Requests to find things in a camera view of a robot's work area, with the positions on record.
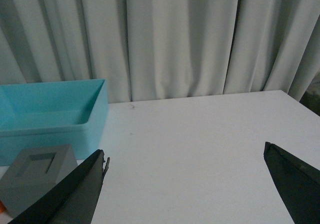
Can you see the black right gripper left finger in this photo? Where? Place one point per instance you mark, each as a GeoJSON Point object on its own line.
{"type": "Point", "coordinates": [74, 199]}

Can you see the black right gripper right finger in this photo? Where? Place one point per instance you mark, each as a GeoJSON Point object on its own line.
{"type": "Point", "coordinates": [297, 183]}

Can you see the gray cube square hole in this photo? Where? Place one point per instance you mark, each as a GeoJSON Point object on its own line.
{"type": "Point", "coordinates": [32, 174]}

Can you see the orange cylinder part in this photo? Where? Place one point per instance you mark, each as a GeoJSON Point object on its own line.
{"type": "Point", "coordinates": [2, 208]}

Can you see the light blue plastic box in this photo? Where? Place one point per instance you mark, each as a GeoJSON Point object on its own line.
{"type": "Point", "coordinates": [52, 113]}

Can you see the white pleated curtain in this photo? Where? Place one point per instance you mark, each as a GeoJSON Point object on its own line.
{"type": "Point", "coordinates": [159, 49]}

